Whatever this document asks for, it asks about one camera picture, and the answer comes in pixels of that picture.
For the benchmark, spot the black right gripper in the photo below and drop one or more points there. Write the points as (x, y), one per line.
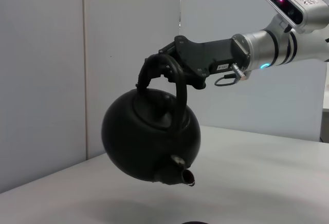
(205, 54)

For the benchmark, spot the black cast iron teapot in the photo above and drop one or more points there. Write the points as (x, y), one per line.
(144, 141)

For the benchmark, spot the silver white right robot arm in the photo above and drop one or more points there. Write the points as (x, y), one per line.
(262, 46)

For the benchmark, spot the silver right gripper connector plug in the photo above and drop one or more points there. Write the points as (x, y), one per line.
(240, 71)

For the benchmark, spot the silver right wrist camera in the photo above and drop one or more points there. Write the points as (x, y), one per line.
(295, 0)

